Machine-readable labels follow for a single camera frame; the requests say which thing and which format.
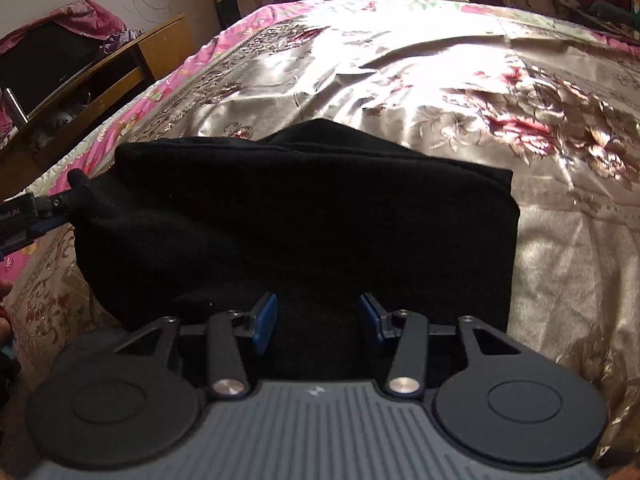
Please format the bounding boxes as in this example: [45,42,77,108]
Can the black pants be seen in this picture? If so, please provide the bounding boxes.
[67,119,520,330]

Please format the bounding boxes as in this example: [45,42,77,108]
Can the wooden TV cabinet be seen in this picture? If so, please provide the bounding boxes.
[1,14,194,200]

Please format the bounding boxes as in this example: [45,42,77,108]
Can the steel thermos bottle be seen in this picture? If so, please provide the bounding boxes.
[2,88,28,129]

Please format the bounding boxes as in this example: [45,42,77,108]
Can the pink cartoon quilt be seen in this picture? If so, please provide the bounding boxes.
[0,0,640,281]

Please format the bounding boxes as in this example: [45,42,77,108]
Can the black television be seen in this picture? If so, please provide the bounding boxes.
[1,22,103,115]

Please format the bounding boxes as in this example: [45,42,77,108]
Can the pink cloth over TV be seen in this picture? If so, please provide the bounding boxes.
[1,0,144,54]

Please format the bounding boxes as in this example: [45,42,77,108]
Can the floral satin bedspread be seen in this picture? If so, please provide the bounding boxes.
[4,0,640,466]

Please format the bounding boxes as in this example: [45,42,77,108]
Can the clutter pile on nightstand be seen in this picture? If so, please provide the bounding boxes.
[554,0,639,42]

